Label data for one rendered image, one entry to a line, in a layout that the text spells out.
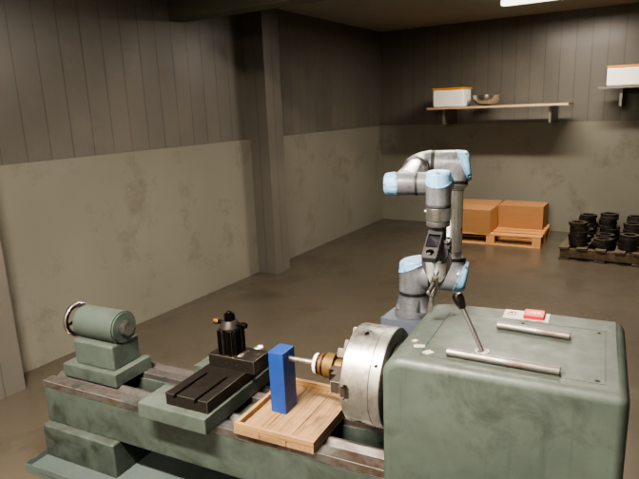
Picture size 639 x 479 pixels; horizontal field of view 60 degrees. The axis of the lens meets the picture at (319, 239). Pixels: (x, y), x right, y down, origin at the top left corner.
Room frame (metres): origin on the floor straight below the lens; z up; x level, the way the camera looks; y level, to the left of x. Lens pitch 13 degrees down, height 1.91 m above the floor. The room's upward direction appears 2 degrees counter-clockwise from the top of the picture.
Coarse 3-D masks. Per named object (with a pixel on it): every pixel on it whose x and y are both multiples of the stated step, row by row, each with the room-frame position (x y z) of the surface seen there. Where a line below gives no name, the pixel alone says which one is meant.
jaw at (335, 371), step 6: (336, 366) 1.66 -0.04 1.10; (330, 372) 1.64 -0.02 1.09; (336, 372) 1.62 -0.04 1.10; (330, 378) 1.64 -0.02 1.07; (336, 378) 1.57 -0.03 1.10; (330, 384) 1.56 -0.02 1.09; (336, 384) 1.55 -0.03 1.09; (330, 390) 1.56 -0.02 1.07; (336, 390) 1.55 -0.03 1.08; (342, 390) 1.52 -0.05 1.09; (348, 390) 1.52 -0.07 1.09; (342, 396) 1.52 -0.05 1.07; (348, 396) 1.52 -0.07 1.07
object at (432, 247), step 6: (432, 234) 1.64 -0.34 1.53; (438, 234) 1.63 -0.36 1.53; (426, 240) 1.62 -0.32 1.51; (432, 240) 1.62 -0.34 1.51; (438, 240) 1.61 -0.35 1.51; (426, 246) 1.60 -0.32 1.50; (432, 246) 1.60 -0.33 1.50; (438, 246) 1.59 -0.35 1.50; (426, 252) 1.58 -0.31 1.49; (432, 252) 1.57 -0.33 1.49; (438, 252) 1.59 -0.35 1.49; (426, 258) 1.57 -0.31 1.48; (432, 258) 1.56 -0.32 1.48
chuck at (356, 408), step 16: (352, 336) 1.60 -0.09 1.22; (368, 336) 1.59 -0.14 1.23; (352, 352) 1.56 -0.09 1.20; (368, 352) 1.54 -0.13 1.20; (352, 368) 1.52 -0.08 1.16; (368, 368) 1.50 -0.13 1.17; (352, 384) 1.51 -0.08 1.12; (352, 400) 1.50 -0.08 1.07; (352, 416) 1.53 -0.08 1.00; (368, 416) 1.49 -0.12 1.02
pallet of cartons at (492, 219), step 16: (464, 208) 7.66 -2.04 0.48; (480, 208) 7.62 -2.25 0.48; (496, 208) 7.78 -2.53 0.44; (512, 208) 7.78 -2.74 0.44; (528, 208) 7.66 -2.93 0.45; (544, 208) 7.61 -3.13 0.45; (464, 224) 7.64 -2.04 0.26; (480, 224) 7.52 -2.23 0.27; (496, 224) 7.81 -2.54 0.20; (512, 224) 7.77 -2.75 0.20; (528, 224) 7.66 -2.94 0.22; (544, 224) 7.67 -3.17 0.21; (464, 240) 7.65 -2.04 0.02; (480, 240) 7.61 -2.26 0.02; (528, 240) 7.58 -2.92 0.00; (544, 240) 7.48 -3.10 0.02
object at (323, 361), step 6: (324, 354) 1.72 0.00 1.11; (330, 354) 1.70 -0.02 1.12; (336, 354) 1.70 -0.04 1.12; (318, 360) 1.70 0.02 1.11; (324, 360) 1.68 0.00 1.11; (330, 360) 1.68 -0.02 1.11; (336, 360) 1.68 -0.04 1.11; (342, 360) 1.68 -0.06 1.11; (318, 366) 1.69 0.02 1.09; (324, 366) 1.67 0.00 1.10; (330, 366) 1.66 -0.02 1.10; (318, 372) 1.69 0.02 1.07; (324, 372) 1.67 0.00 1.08
